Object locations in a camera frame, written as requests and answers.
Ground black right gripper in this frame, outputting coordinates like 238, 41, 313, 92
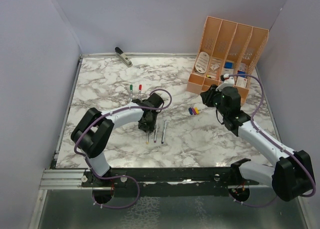
201, 84, 228, 117

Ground white marker purple end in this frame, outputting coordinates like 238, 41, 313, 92
153, 123, 158, 143

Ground white marker orange end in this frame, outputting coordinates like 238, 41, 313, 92
145, 132, 150, 145

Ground white marker red end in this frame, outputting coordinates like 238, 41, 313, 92
137, 90, 142, 100

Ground white marker green end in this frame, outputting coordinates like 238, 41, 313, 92
129, 86, 133, 102

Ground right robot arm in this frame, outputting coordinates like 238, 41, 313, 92
200, 85, 316, 202

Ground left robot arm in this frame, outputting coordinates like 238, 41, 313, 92
70, 93, 164, 187

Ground white marker blue end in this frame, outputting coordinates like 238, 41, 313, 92
161, 120, 167, 144

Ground white red card box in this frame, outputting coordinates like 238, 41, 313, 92
236, 76, 248, 88

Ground white oval perforated plate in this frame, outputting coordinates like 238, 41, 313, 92
194, 51, 210, 74

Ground blue white box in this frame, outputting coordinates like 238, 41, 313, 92
224, 61, 235, 69

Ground peach desk organizer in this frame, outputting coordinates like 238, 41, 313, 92
186, 16, 269, 103

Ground grey stapler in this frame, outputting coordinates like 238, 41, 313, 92
114, 47, 132, 67

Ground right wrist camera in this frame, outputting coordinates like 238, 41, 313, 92
216, 73, 235, 92

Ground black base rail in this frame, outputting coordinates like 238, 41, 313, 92
81, 166, 258, 201

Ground aluminium extrusion rail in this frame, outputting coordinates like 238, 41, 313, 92
39, 169, 85, 190

